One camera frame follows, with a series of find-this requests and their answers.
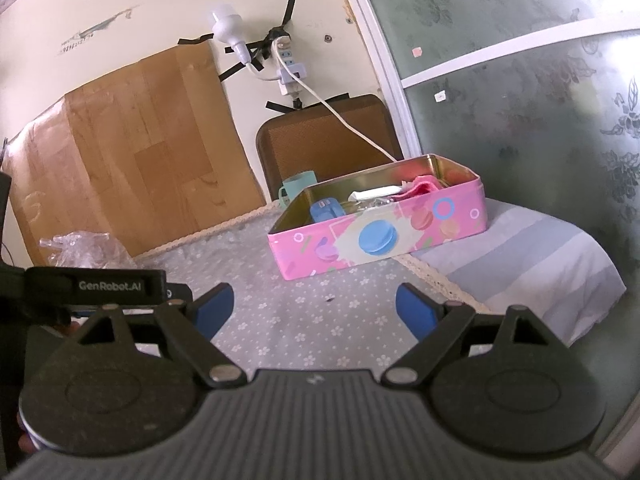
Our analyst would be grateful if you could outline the pink soft cloth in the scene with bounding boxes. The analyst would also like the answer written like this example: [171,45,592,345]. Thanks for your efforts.
[390,174,444,202]

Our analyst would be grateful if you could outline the white blue tissue pack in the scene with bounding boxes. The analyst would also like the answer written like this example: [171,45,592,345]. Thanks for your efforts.
[347,185,402,203]

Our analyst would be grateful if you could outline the blue plastic case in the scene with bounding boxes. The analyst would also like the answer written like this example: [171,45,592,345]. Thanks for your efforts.
[309,197,346,223]

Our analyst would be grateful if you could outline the clear plastic bag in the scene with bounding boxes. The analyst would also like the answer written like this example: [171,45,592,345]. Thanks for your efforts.
[39,231,138,270]

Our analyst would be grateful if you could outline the grey floral bedsheet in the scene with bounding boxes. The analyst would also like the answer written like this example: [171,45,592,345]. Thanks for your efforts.
[134,205,487,374]

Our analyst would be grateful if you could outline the striped grey pillow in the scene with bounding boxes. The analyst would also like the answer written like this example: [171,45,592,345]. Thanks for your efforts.
[414,198,626,346]

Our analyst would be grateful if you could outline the pink gold-lined tin box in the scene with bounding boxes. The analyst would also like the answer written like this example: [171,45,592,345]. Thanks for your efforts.
[268,154,487,281]

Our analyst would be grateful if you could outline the teal plastic mug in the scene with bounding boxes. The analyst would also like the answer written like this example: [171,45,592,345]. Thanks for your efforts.
[278,170,317,208]

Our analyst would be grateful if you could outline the brown cardboard sheet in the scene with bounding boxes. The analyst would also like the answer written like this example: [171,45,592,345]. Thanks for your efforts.
[256,93,404,200]

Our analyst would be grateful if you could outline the white power strip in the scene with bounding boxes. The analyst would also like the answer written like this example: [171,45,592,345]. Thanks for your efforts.
[271,36,307,98]

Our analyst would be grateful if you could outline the frosted glass sliding door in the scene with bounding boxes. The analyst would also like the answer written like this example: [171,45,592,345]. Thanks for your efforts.
[346,0,639,464]

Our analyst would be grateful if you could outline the white light bulb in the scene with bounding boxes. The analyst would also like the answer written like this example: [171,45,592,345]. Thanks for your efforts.
[212,3,252,65]

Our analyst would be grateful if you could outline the wood-pattern wall panel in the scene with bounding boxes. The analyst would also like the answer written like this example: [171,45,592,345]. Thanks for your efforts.
[4,44,265,264]

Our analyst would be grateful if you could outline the white power cable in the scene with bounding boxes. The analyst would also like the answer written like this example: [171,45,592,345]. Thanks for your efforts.
[269,37,399,164]

